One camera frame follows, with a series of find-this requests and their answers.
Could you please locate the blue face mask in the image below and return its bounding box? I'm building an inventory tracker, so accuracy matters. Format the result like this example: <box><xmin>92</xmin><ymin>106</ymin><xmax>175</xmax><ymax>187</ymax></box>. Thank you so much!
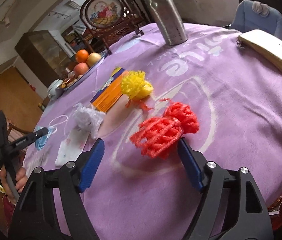
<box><xmin>34</xmin><ymin>115</ymin><xmax>69</xmax><ymax>152</ymax></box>

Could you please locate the orange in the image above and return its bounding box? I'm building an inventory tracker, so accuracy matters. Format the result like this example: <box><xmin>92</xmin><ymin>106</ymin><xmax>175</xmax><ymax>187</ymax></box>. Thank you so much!
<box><xmin>75</xmin><ymin>49</ymin><xmax>90</xmax><ymax>63</ymax></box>

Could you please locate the purple tablecloth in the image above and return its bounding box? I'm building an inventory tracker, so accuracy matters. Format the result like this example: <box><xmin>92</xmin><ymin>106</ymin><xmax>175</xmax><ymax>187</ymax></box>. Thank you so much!
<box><xmin>22</xmin><ymin>22</ymin><xmax>282</xmax><ymax>240</ymax></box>

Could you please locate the orange box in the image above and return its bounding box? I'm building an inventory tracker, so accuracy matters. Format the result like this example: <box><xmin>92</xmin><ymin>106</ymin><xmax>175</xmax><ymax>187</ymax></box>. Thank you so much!
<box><xmin>90</xmin><ymin>67</ymin><xmax>131</xmax><ymax>113</ymax></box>

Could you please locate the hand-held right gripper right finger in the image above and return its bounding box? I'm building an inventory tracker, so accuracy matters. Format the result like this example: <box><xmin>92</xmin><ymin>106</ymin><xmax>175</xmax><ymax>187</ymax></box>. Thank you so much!
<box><xmin>177</xmin><ymin>137</ymin><xmax>274</xmax><ymax>240</ymax></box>

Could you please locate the pile of nuts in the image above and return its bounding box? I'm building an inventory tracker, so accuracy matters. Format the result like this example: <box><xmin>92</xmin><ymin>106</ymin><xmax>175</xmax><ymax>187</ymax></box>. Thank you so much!
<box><xmin>58</xmin><ymin>71</ymin><xmax>81</xmax><ymax>89</ymax></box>

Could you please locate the orange wooden door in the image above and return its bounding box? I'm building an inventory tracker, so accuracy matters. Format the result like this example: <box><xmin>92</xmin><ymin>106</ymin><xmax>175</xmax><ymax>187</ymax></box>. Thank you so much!
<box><xmin>0</xmin><ymin>66</ymin><xmax>44</xmax><ymax>120</ymax></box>

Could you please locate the wooden glass cabinet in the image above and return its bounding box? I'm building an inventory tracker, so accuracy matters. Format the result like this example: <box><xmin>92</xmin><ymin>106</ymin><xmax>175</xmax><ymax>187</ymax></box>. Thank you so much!
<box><xmin>14</xmin><ymin>30</ymin><xmax>69</xmax><ymax>80</ymax></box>

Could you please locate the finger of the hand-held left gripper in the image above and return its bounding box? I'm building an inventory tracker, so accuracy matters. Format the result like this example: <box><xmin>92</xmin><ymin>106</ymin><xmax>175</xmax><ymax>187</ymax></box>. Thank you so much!
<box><xmin>8</xmin><ymin>127</ymin><xmax>49</xmax><ymax>148</ymax></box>

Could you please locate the red foam net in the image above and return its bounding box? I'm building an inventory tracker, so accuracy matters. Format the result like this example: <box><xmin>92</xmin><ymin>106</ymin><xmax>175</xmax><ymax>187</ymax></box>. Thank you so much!
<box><xmin>163</xmin><ymin>102</ymin><xmax>199</xmax><ymax>134</ymax></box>
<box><xmin>130</xmin><ymin>116</ymin><xmax>183</xmax><ymax>159</ymax></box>

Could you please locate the gold wallet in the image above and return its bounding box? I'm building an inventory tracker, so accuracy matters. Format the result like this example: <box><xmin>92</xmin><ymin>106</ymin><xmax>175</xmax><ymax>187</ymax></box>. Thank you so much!
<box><xmin>237</xmin><ymin>29</ymin><xmax>282</xmax><ymax>93</ymax></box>

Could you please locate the blue rimmed fruit plate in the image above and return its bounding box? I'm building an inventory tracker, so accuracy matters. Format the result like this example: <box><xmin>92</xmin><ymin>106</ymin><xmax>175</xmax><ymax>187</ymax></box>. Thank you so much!
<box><xmin>56</xmin><ymin>51</ymin><xmax>106</xmax><ymax>90</ymax></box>

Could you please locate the white tissue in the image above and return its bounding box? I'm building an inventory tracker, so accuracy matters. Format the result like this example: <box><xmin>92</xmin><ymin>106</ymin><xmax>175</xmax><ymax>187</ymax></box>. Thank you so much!
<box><xmin>54</xmin><ymin>129</ymin><xmax>91</xmax><ymax>167</ymax></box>

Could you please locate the person's left hand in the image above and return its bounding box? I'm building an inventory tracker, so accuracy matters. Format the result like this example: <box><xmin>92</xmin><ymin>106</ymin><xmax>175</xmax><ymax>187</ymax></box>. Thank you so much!
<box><xmin>0</xmin><ymin>166</ymin><xmax>29</xmax><ymax>202</ymax></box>

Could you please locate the white foam net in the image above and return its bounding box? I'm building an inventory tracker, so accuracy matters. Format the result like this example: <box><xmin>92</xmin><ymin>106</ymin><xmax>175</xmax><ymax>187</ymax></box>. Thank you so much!
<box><xmin>73</xmin><ymin>104</ymin><xmax>106</xmax><ymax>139</ymax></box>

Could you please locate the yellow pear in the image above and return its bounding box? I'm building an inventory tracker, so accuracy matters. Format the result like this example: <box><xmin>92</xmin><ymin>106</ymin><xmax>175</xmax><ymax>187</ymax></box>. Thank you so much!
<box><xmin>86</xmin><ymin>52</ymin><xmax>102</xmax><ymax>68</ymax></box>

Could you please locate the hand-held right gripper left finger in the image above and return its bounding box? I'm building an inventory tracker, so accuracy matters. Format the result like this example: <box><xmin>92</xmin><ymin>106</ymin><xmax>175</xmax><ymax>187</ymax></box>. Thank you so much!
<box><xmin>8</xmin><ymin>138</ymin><xmax>105</xmax><ymax>240</ymax></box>

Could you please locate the red apple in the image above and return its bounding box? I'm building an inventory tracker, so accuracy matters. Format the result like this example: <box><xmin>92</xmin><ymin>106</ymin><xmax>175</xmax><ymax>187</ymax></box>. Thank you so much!
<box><xmin>73</xmin><ymin>63</ymin><xmax>90</xmax><ymax>77</ymax></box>

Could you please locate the blue chair cushion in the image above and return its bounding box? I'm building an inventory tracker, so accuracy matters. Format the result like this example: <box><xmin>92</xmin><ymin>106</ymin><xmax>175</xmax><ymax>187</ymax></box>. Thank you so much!
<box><xmin>230</xmin><ymin>0</ymin><xmax>282</xmax><ymax>44</ymax></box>

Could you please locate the round embroidered table screen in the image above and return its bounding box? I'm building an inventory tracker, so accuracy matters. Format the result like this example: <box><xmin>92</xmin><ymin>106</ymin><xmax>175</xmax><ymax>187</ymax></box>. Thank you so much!
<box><xmin>80</xmin><ymin>0</ymin><xmax>145</xmax><ymax>54</ymax></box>

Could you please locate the steel bottle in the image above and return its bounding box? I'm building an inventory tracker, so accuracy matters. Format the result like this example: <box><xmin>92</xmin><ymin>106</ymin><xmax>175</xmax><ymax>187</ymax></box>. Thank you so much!
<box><xmin>137</xmin><ymin>0</ymin><xmax>188</xmax><ymax>46</ymax></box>

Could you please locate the yellow foam net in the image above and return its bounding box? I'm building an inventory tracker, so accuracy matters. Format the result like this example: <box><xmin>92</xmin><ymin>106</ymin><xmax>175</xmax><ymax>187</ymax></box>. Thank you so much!
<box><xmin>120</xmin><ymin>70</ymin><xmax>154</xmax><ymax>98</ymax></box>

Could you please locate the red foam net scrap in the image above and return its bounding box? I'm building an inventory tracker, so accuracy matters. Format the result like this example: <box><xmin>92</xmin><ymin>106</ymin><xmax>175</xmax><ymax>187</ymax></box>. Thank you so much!
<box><xmin>125</xmin><ymin>97</ymin><xmax>154</xmax><ymax>111</ymax></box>

